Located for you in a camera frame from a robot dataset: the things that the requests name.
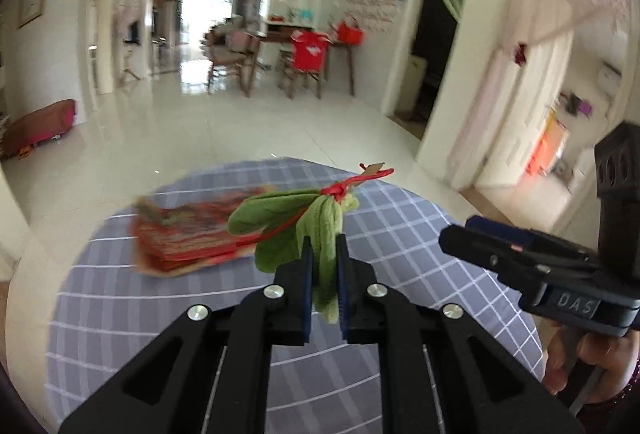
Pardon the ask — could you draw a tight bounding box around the white cabinet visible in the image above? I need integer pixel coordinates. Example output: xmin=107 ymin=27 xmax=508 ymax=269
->
xmin=397 ymin=55 xmax=429 ymax=116

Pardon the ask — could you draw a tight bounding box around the grey checked tablecloth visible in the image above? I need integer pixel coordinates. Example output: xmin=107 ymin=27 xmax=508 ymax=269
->
xmin=45 ymin=157 xmax=547 ymax=434

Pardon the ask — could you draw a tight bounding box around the red snack packet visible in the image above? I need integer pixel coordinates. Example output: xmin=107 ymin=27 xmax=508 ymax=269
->
xmin=131 ymin=185 xmax=279 ymax=278

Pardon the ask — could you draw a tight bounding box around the person's right forearm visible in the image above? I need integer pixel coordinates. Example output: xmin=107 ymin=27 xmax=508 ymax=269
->
xmin=577 ymin=364 xmax=640 ymax=434

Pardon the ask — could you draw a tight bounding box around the reddish brown cushion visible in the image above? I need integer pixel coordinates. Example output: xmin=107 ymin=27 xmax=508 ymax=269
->
xmin=2 ymin=98 xmax=79 ymax=160

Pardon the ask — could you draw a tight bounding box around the person's right hand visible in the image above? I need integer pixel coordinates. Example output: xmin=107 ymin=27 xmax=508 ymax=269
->
xmin=542 ymin=325 xmax=640 ymax=410

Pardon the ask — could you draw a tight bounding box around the white panel door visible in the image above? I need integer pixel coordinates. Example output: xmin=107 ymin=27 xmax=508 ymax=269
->
xmin=475 ymin=31 xmax=574 ymax=190

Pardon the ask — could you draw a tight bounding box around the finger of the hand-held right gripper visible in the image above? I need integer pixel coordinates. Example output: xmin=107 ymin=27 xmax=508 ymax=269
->
xmin=466 ymin=215 xmax=601 ymax=271
xmin=438 ymin=224 xmax=602 ymax=296

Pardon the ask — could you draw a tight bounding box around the wooden dining chair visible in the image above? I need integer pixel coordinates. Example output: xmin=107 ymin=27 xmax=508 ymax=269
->
xmin=204 ymin=15 xmax=262 ymax=98
xmin=277 ymin=34 xmax=332 ymax=100

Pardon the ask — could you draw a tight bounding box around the red bag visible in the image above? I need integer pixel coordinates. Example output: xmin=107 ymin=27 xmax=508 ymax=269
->
xmin=336 ymin=20 xmax=365 ymax=48

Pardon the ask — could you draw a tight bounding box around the green leafy vegetable bunch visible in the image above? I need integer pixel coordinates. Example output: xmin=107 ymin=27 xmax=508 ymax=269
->
xmin=227 ymin=162 xmax=396 ymax=326

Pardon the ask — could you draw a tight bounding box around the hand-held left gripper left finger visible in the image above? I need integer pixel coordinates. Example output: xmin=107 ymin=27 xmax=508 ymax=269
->
xmin=59 ymin=236 xmax=315 ymax=434

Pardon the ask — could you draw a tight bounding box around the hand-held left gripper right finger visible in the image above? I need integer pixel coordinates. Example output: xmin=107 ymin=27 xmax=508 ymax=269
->
xmin=336 ymin=234 xmax=584 ymax=434

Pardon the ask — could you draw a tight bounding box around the framed wall picture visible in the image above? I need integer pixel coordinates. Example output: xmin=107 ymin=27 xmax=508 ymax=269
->
xmin=18 ymin=0 xmax=50 ymax=29

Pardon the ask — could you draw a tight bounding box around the dark wooden dining table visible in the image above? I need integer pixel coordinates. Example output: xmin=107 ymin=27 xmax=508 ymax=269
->
xmin=259 ymin=20 xmax=359 ymax=98

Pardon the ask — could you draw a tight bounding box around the red shirt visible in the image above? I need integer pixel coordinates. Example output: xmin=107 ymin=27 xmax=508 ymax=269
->
xmin=291 ymin=30 xmax=331 ymax=74

